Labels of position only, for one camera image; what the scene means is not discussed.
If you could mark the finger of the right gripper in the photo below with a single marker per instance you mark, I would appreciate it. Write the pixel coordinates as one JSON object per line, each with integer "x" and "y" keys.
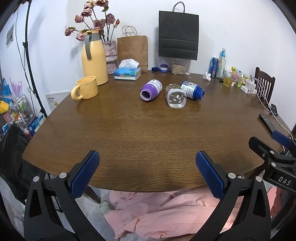
{"x": 263, "y": 150}
{"x": 282, "y": 139}

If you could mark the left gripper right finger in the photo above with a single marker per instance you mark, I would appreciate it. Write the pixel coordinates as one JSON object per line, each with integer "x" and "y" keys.
{"x": 243, "y": 210}

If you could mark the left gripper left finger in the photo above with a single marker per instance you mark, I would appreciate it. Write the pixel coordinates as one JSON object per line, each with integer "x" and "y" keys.
{"x": 51, "y": 211}

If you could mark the purple supplement bottle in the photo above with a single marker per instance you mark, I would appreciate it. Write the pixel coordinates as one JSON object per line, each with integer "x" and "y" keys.
{"x": 151, "y": 90}

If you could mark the black smartphone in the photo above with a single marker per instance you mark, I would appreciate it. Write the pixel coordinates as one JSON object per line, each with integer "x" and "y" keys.
{"x": 266, "y": 121}

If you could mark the small black adapter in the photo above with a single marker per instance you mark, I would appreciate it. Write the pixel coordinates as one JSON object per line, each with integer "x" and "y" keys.
{"x": 274, "y": 110}

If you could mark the pink quilted jacket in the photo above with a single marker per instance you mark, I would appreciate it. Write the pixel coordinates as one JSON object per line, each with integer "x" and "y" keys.
{"x": 160, "y": 214}

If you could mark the green slipper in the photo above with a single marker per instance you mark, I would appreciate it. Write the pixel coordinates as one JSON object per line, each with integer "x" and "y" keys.
{"x": 105, "y": 207}

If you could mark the dark wooden chair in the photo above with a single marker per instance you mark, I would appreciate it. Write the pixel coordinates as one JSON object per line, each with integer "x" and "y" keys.
{"x": 264, "y": 85}

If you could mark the white charger hub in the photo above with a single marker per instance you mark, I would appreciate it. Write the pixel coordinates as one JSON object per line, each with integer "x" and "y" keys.
{"x": 249, "y": 87}

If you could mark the colourful snack bags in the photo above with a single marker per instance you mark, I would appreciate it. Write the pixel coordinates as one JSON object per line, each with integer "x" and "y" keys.
{"x": 238, "y": 77}

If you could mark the glass of yellow liquid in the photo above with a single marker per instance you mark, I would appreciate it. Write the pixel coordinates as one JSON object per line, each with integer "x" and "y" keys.
{"x": 227, "y": 80}

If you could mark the clear glass bottle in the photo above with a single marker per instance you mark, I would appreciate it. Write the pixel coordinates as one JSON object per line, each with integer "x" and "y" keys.
{"x": 222, "y": 64}

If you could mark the crumpled white tissue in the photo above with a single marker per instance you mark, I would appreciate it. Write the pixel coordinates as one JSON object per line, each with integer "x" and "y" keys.
{"x": 207, "y": 76}

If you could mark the blue drink can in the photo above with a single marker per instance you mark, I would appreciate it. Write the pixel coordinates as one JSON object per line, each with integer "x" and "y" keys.
{"x": 213, "y": 66}

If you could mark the blue supplement bottle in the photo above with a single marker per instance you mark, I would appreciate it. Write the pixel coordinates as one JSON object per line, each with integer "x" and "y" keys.
{"x": 193, "y": 91}

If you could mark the white box on floor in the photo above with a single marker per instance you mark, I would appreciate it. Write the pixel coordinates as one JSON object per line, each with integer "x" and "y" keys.
{"x": 54, "y": 99}

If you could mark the clear glass jar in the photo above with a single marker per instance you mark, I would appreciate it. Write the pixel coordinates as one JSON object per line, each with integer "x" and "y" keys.
{"x": 175, "y": 96}

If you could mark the clear oat container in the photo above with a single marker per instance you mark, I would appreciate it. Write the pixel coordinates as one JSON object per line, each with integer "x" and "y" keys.
{"x": 178, "y": 66}

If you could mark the yellow ceramic mug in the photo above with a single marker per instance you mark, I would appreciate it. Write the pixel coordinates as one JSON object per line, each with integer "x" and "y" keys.
{"x": 86, "y": 88}

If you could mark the small purple white jar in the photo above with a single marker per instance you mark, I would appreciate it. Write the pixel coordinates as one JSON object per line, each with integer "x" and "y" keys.
{"x": 163, "y": 68}

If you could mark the black paper bag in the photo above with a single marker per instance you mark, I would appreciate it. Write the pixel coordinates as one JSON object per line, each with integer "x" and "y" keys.
{"x": 178, "y": 35}

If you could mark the yellow thermos jug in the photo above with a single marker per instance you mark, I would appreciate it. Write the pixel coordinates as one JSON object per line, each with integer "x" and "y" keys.
{"x": 93, "y": 57}

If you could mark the blue tissue box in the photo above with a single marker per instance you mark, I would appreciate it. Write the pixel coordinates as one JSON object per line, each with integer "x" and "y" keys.
{"x": 129, "y": 69}

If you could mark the pink vase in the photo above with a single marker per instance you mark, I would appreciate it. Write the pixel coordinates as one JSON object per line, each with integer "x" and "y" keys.
{"x": 110, "y": 49}

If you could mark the brown paper bag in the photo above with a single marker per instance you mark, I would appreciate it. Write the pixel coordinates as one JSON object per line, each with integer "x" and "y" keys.
{"x": 133, "y": 46}

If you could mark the dried pink roses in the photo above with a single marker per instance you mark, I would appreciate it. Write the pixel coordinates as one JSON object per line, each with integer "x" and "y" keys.
{"x": 88, "y": 17}

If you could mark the wire storage rack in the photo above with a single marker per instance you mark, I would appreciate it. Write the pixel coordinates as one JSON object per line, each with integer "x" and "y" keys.
{"x": 20, "y": 113}

